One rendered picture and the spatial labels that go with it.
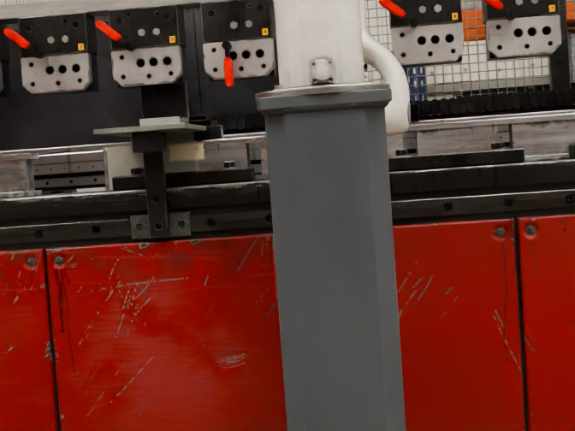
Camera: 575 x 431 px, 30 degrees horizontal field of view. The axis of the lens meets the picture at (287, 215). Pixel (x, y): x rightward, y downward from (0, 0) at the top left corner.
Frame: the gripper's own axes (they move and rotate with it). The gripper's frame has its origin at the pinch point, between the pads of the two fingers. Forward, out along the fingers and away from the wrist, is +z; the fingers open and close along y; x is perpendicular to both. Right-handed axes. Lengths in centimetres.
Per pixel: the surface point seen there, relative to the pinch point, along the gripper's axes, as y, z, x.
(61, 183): -51, -12, -77
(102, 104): -80, -29, -74
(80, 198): -14, -11, -58
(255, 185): -16.7, -11.5, -21.7
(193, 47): -83, -42, -48
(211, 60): -29, -38, -31
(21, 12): -27, -51, -72
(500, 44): -33, -36, 30
